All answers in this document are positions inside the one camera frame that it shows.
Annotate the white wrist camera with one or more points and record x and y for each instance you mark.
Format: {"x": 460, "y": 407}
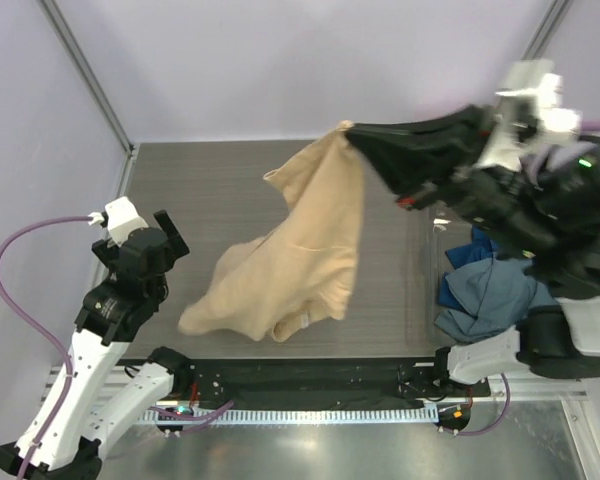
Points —
{"x": 122, "y": 212}
{"x": 535, "y": 105}

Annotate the left aluminium corner post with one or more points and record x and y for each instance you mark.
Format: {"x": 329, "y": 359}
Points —
{"x": 63, "y": 31}

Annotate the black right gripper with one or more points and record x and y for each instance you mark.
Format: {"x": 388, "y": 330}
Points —
{"x": 402, "y": 156}

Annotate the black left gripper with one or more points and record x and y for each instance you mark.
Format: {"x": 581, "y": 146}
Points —
{"x": 177, "y": 247}

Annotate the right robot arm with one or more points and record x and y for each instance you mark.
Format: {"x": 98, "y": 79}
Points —
{"x": 531, "y": 182}

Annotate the white slotted cable duct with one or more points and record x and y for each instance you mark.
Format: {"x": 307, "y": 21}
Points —
{"x": 426, "y": 414}

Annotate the grey blue t shirt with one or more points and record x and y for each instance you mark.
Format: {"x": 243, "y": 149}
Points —
{"x": 484, "y": 298}

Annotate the dark blue t shirt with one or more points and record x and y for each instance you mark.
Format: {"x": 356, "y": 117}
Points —
{"x": 479, "y": 248}

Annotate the beige t shirt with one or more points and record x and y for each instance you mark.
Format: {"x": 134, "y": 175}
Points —
{"x": 304, "y": 270}

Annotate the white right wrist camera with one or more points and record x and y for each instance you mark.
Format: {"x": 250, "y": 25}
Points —
{"x": 535, "y": 105}

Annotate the right aluminium corner post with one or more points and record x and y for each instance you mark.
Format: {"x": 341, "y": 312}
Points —
{"x": 548, "y": 26}

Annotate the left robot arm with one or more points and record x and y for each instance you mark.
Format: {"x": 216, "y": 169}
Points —
{"x": 69, "y": 439}

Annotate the aluminium frame rail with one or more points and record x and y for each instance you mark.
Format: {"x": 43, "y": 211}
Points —
{"x": 523, "y": 386}

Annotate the clear plastic bin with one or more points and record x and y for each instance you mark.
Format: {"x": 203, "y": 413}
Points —
{"x": 443, "y": 230}

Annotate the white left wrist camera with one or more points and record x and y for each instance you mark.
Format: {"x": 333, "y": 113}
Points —
{"x": 122, "y": 212}

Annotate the aluminium corner post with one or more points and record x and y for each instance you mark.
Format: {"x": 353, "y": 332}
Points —
{"x": 548, "y": 26}
{"x": 63, "y": 31}

